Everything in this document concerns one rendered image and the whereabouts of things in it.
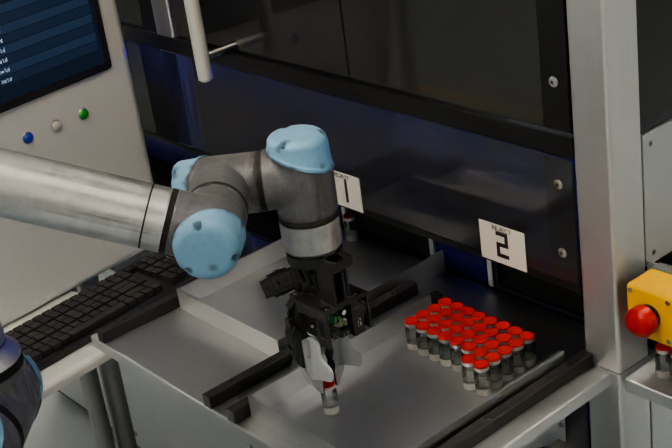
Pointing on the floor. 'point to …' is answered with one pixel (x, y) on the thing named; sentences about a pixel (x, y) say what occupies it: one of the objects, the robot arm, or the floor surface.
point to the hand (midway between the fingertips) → (324, 377)
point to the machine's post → (608, 176)
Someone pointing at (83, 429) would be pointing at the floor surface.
